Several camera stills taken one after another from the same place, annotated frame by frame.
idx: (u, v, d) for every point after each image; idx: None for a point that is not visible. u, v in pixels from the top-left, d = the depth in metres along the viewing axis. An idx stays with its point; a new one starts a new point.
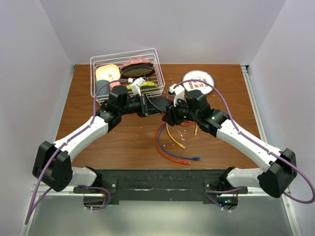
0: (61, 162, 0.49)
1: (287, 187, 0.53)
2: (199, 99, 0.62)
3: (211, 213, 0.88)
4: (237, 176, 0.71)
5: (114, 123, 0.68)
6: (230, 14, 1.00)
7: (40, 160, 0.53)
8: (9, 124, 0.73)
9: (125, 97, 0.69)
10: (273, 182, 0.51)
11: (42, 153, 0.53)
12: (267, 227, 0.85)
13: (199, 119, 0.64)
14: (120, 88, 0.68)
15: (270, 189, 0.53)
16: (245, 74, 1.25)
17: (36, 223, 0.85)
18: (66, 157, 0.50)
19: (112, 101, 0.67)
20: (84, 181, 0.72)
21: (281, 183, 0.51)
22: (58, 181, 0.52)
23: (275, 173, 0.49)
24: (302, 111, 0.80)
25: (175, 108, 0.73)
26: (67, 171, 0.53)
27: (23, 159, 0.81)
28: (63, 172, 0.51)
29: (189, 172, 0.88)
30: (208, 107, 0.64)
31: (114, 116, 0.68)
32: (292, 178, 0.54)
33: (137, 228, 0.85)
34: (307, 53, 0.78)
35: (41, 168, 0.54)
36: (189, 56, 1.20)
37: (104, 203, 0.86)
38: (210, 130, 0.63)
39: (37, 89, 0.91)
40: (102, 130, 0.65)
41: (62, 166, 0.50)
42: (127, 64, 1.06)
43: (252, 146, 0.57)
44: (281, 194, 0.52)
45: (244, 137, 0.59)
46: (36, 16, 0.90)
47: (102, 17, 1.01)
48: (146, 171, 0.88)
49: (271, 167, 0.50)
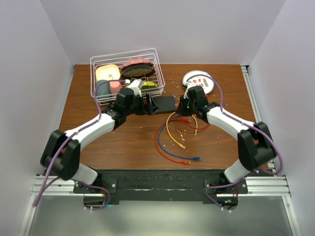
0: (73, 148, 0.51)
1: (264, 158, 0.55)
2: (197, 91, 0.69)
3: (211, 213, 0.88)
4: (231, 170, 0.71)
5: (120, 122, 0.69)
6: (230, 14, 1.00)
7: (51, 146, 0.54)
8: (9, 124, 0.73)
9: (131, 99, 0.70)
10: (244, 148, 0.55)
11: (53, 139, 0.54)
12: (267, 227, 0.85)
13: (196, 107, 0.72)
14: (127, 90, 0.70)
15: (246, 159, 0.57)
16: (245, 74, 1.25)
17: (36, 223, 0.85)
18: (78, 145, 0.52)
19: (120, 101, 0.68)
20: (86, 177, 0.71)
21: (253, 150, 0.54)
22: (67, 170, 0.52)
23: (244, 136, 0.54)
24: (302, 111, 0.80)
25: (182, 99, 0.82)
26: (76, 161, 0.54)
27: (22, 159, 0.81)
28: (72, 160, 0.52)
29: (189, 172, 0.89)
30: (205, 100, 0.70)
31: (119, 116, 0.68)
32: (268, 154, 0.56)
33: (137, 228, 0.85)
34: (307, 53, 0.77)
35: (50, 156, 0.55)
36: (189, 56, 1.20)
37: (104, 203, 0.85)
38: (203, 117, 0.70)
39: (37, 88, 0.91)
40: (110, 126, 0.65)
41: (73, 153, 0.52)
42: (127, 64, 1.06)
43: (231, 122, 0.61)
44: (255, 163, 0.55)
45: (227, 116, 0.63)
46: (36, 16, 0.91)
47: (102, 17, 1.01)
48: (146, 171, 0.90)
49: (240, 132, 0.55)
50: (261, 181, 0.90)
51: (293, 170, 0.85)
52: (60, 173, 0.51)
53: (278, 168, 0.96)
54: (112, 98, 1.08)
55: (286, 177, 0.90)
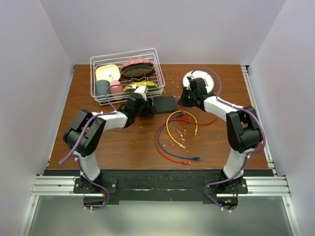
0: (100, 125, 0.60)
1: (249, 139, 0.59)
2: (197, 82, 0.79)
3: (211, 214, 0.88)
4: (229, 163, 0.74)
5: (130, 123, 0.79)
6: (230, 13, 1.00)
7: (78, 122, 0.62)
8: (9, 124, 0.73)
9: (140, 101, 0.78)
10: (231, 128, 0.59)
11: (81, 116, 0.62)
12: (267, 227, 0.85)
13: (195, 96, 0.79)
14: (136, 94, 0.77)
15: (233, 138, 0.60)
16: (245, 74, 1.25)
17: (36, 224, 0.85)
18: (104, 123, 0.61)
19: (130, 103, 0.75)
20: (92, 169, 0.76)
21: (239, 129, 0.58)
22: (90, 145, 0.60)
23: (230, 116, 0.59)
24: (302, 111, 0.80)
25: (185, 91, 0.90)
26: (98, 139, 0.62)
27: (23, 159, 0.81)
28: (97, 135, 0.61)
29: (189, 172, 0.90)
30: (204, 91, 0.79)
31: (131, 117, 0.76)
32: (255, 137, 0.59)
33: (137, 228, 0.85)
34: (307, 53, 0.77)
35: (75, 131, 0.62)
36: (189, 56, 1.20)
37: (104, 203, 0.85)
38: (201, 106, 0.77)
39: (37, 88, 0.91)
40: (122, 121, 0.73)
41: (99, 130, 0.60)
42: (127, 64, 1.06)
43: (223, 106, 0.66)
44: (241, 142, 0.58)
45: (221, 102, 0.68)
46: (36, 16, 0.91)
47: (102, 17, 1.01)
48: (146, 172, 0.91)
49: (228, 113, 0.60)
50: (261, 181, 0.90)
51: (293, 170, 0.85)
52: (84, 146, 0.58)
53: (278, 168, 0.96)
54: (112, 98, 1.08)
55: (286, 177, 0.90)
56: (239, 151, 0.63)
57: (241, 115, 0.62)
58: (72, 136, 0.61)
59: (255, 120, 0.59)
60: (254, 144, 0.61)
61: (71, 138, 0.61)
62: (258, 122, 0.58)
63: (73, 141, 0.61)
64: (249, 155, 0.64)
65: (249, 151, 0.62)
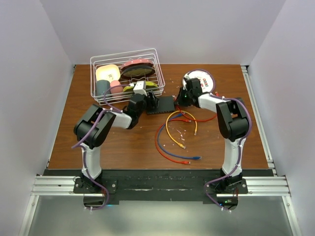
0: (110, 118, 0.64)
1: (238, 127, 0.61)
2: (193, 81, 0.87)
3: (211, 214, 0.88)
4: (226, 159, 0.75)
5: (133, 125, 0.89)
6: (230, 13, 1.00)
7: (89, 115, 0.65)
8: (9, 124, 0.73)
9: (141, 103, 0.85)
10: (220, 117, 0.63)
11: (92, 110, 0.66)
12: (267, 227, 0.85)
13: (191, 95, 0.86)
14: (137, 97, 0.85)
15: (223, 128, 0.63)
16: (245, 74, 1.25)
17: (36, 224, 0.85)
18: (113, 118, 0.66)
19: (131, 106, 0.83)
20: (96, 166, 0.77)
21: (228, 117, 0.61)
22: (100, 137, 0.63)
23: (219, 106, 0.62)
24: (301, 111, 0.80)
25: (182, 91, 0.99)
26: (107, 132, 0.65)
27: (23, 159, 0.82)
28: (106, 129, 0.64)
29: (189, 172, 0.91)
30: (200, 89, 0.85)
31: (133, 119, 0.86)
32: (244, 126, 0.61)
33: (137, 228, 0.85)
34: (307, 53, 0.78)
35: (84, 124, 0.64)
36: (189, 56, 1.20)
37: (104, 203, 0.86)
38: (196, 103, 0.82)
39: (37, 88, 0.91)
40: (127, 121, 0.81)
41: (109, 123, 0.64)
42: (127, 64, 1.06)
43: (214, 100, 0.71)
44: (230, 130, 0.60)
45: (213, 97, 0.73)
46: (35, 16, 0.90)
47: (102, 17, 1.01)
48: (147, 172, 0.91)
49: (218, 103, 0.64)
50: (261, 181, 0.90)
51: (293, 170, 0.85)
52: (94, 136, 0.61)
53: (278, 167, 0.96)
54: (112, 98, 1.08)
55: (286, 177, 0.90)
56: (231, 140, 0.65)
57: (231, 106, 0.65)
58: (82, 128, 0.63)
59: (243, 108, 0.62)
60: (244, 132, 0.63)
61: (81, 129, 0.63)
62: (245, 110, 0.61)
63: (82, 132, 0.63)
64: (241, 144, 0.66)
65: (241, 139, 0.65)
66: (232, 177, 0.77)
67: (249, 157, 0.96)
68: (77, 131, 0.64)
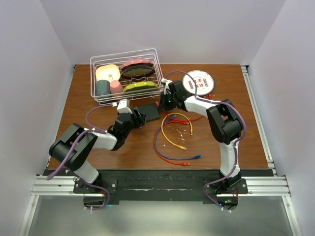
0: (90, 140, 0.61)
1: (231, 130, 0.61)
2: (175, 85, 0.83)
3: (211, 213, 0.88)
4: (223, 161, 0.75)
5: (119, 146, 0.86)
6: (230, 14, 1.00)
7: (68, 135, 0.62)
8: (9, 124, 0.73)
9: (127, 123, 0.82)
10: (212, 122, 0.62)
11: (72, 130, 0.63)
12: (267, 227, 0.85)
13: (176, 99, 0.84)
14: (124, 116, 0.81)
15: (216, 132, 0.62)
16: (245, 74, 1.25)
17: (36, 224, 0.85)
18: (94, 138, 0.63)
19: (117, 127, 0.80)
20: (88, 174, 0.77)
21: (220, 121, 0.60)
22: (78, 161, 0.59)
23: (210, 111, 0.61)
24: (301, 111, 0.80)
25: (164, 95, 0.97)
26: (85, 155, 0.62)
27: (23, 159, 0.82)
28: (85, 151, 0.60)
29: (189, 172, 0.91)
30: (183, 91, 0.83)
31: (118, 140, 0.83)
32: (237, 128, 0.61)
33: (137, 228, 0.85)
34: (307, 53, 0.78)
35: (60, 146, 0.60)
36: (189, 56, 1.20)
37: (104, 203, 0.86)
38: (182, 107, 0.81)
39: (37, 88, 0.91)
40: (111, 143, 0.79)
41: (88, 144, 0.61)
42: (127, 64, 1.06)
43: (203, 103, 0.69)
44: (224, 134, 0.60)
45: (199, 100, 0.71)
46: (35, 16, 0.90)
47: (102, 17, 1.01)
48: (147, 171, 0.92)
49: (208, 109, 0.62)
50: (261, 181, 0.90)
51: (293, 170, 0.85)
52: (71, 160, 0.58)
53: (278, 167, 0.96)
54: (112, 98, 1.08)
55: (286, 177, 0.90)
56: (226, 143, 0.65)
57: (221, 108, 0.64)
58: (59, 149, 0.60)
59: (234, 110, 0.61)
60: (238, 133, 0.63)
61: (57, 150, 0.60)
62: (236, 112, 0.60)
63: (59, 154, 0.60)
64: (237, 145, 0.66)
65: (236, 141, 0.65)
66: (232, 177, 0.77)
67: (249, 157, 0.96)
68: (54, 152, 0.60)
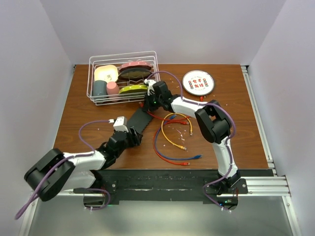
0: (66, 170, 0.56)
1: (220, 130, 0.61)
2: (161, 86, 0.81)
3: (211, 213, 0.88)
4: (219, 162, 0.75)
5: (109, 165, 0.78)
6: (230, 13, 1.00)
7: (45, 162, 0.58)
8: (9, 123, 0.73)
9: (122, 142, 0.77)
10: (202, 124, 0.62)
11: (50, 156, 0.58)
12: (267, 227, 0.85)
13: (161, 101, 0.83)
14: (119, 134, 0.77)
15: (205, 132, 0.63)
16: (245, 74, 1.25)
17: (36, 223, 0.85)
18: (71, 169, 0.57)
19: (111, 144, 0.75)
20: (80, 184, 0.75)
21: (208, 122, 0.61)
22: (49, 192, 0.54)
23: (198, 114, 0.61)
24: (301, 111, 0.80)
25: (148, 96, 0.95)
26: (60, 186, 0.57)
27: (23, 159, 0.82)
28: (59, 182, 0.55)
29: (189, 172, 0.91)
30: (169, 93, 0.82)
31: (109, 158, 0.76)
32: (226, 126, 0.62)
33: (137, 228, 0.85)
34: (307, 53, 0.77)
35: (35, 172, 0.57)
36: (189, 55, 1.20)
37: (104, 203, 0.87)
38: (169, 109, 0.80)
39: (37, 88, 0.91)
40: (99, 163, 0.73)
41: (62, 176, 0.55)
42: (124, 66, 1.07)
43: (189, 105, 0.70)
44: (214, 134, 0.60)
45: (186, 103, 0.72)
46: (36, 17, 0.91)
47: (102, 17, 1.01)
48: (146, 171, 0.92)
49: (196, 111, 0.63)
50: (261, 181, 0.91)
51: (293, 171, 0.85)
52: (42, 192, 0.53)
53: (278, 167, 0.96)
54: (109, 99, 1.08)
55: (286, 177, 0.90)
56: (217, 143, 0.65)
57: (208, 109, 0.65)
58: (34, 177, 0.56)
59: (221, 110, 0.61)
60: (227, 132, 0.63)
61: (32, 179, 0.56)
62: (223, 112, 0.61)
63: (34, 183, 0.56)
64: (229, 143, 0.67)
65: (227, 139, 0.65)
66: (232, 177, 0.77)
67: (249, 157, 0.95)
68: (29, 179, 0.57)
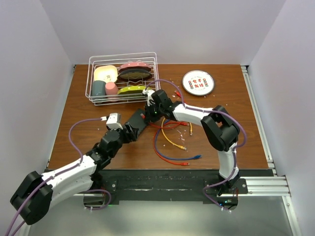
0: (44, 196, 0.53)
1: (229, 136, 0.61)
2: (160, 95, 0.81)
3: (211, 213, 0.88)
4: (222, 165, 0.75)
5: (103, 166, 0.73)
6: (230, 13, 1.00)
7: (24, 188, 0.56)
8: (9, 123, 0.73)
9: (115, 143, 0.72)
10: (210, 132, 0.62)
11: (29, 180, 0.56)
12: (267, 227, 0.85)
13: (162, 109, 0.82)
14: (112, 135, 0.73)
15: (214, 140, 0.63)
16: (245, 74, 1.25)
17: (36, 224, 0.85)
18: (49, 193, 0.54)
19: (104, 145, 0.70)
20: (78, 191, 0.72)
21: (217, 131, 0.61)
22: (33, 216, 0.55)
23: (205, 122, 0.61)
24: (301, 111, 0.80)
25: (148, 107, 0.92)
26: (44, 209, 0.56)
27: (23, 159, 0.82)
28: (40, 206, 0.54)
29: (189, 172, 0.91)
30: (169, 101, 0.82)
31: (103, 160, 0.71)
32: (234, 132, 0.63)
33: (137, 228, 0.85)
34: (307, 53, 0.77)
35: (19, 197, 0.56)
36: (189, 55, 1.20)
37: (104, 203, 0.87)
38: (171, 117, 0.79)
39: (37, 88, 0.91)
40: (90, 170, 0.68)
41: (41, 202, 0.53)
42: (124, 66, 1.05)
43: (193, 112, 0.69)
44: (223, 142, 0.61)
45: (189, 109, 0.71)
46: (36, 16, 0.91)
47: (102, 17, 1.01)
48: (146, 171, 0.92)
49: (203, 119, 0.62)
50: (262, 181, 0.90)
51: (293, 171, 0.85)
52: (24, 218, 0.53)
53: (278, 168, 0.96)
54: (108, 99, 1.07)
55: (286, 177, 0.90)
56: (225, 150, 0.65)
57: (214, 115, 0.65)
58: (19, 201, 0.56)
59: (229, 117, 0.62)
60: (235, 138, 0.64)
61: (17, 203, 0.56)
62: (231, 119, 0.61)
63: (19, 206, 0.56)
64: (235, 150, 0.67)
65: (234, 145, 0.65)
66: (233, 179, 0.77)
67: (249, 157, 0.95)
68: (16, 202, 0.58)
